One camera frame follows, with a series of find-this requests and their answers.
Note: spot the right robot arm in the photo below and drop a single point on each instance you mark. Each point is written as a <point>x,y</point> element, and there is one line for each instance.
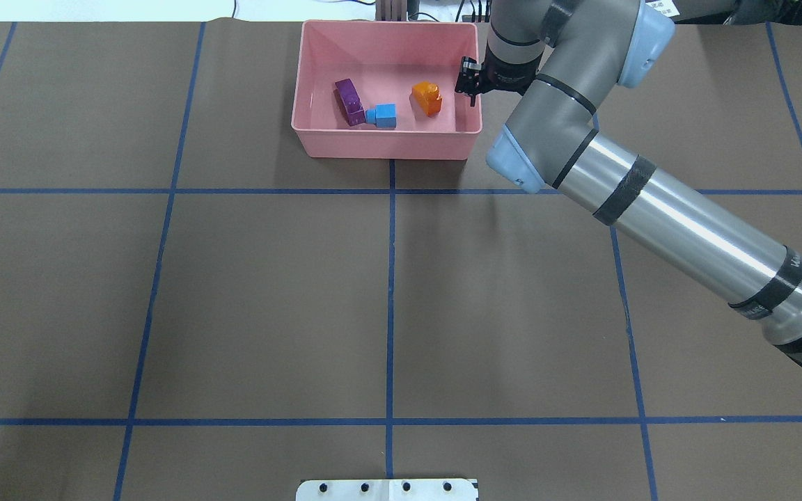
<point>563,58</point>

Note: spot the small blue toy block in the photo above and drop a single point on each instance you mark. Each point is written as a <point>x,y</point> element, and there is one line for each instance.
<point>382,116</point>

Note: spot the pink plastic box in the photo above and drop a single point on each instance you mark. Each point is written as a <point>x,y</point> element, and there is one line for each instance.
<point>384,59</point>

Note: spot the white metal mount base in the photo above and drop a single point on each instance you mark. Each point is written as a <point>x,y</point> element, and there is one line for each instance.
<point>389,489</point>

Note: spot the purple toy block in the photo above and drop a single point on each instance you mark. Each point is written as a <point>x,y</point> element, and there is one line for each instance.
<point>350,102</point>

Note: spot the orange toy block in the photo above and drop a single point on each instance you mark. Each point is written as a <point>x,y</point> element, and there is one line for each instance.
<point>428,96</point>

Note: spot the aluminium frame post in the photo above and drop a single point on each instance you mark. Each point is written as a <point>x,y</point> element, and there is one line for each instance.
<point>391,10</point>

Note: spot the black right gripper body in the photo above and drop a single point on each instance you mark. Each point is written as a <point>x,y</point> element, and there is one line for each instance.
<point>498,82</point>

